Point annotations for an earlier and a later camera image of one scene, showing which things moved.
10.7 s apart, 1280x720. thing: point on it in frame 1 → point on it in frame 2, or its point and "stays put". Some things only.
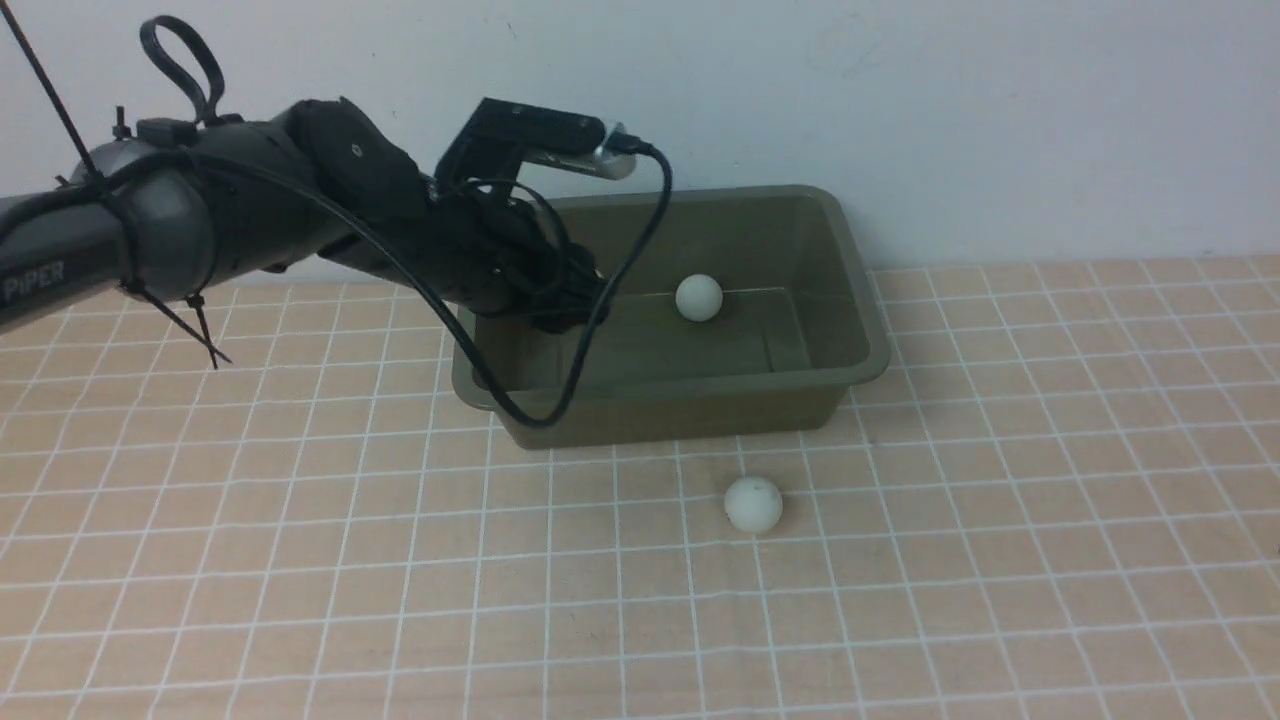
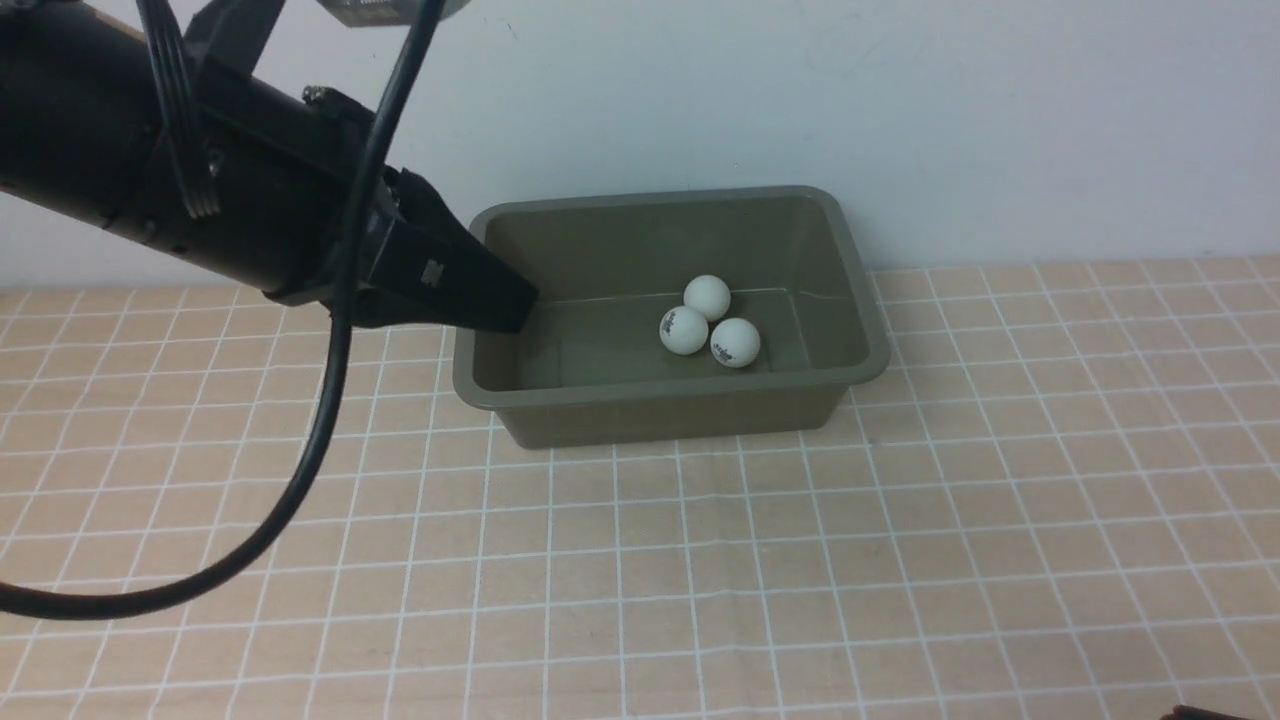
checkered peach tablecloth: [1057, 496] stays put
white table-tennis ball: [753, 504] → [735, 342]
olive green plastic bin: [741, 311] stays put
